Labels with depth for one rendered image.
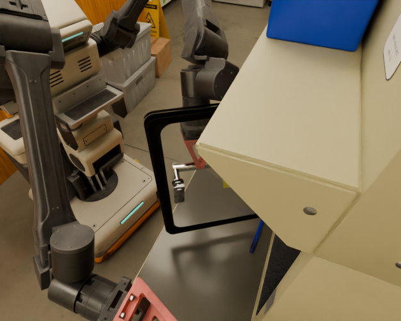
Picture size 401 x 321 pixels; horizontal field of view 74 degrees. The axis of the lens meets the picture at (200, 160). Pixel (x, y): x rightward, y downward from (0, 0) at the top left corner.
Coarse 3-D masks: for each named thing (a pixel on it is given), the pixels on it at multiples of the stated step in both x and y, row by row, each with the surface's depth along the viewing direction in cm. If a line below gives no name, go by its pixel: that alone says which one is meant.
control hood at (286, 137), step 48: (288, 48) 29; (240, 96) 23; (288, 96) 23; (336, 96) 23; (240, 144) 19; (288, 144) 19; (336, 144) 19; (240, 192) 21; (288, 192) 19; (336, 192) 17; (288, 240) 24
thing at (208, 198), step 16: (160, 112) 41; (176, 128) 44; (192, 128) 45; (176, 144) 47; (192, 144) 47; (176, 160) 50; (192, 160) 51; (176, 176) 53; (192, 176) 54; (208, 176) 55; (192, 192) 59; (208, 192) 60; (224, 192) 61; (176, 208) 62; (192, 208) 64; (208, 208) 65; (224, 208) 66; (240, 208) 68; (176, 224) 68; (192, 224) 69
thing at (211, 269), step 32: (224, 224) 78; (256, 224) 78; (160, 256) 72; (192, 256) 72; (224, 256) 72; (256, 256) 72; (160, 288) 66; (192, 288) 66; (224, 288) 66; (256, 288) 66; (192, 320) 61; (224, 320) 61
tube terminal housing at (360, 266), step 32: (384, 0) 26; (384, 32) 23; (384, 96) 18; (384, 128) 16; (384, 160) 15; (384, 192) 16; (352, 224) 19; (384, 224) 18; (320, 256) 23; (352, 256) 22; (384, 256) 20; (288, 288) 31; (320, 288) 28; (352, 288) 25; (384, 288) 23; (256, 320) 51; (288, 320) 39; (320, 320) 34; (352, 320) 30; (384, 320) 27
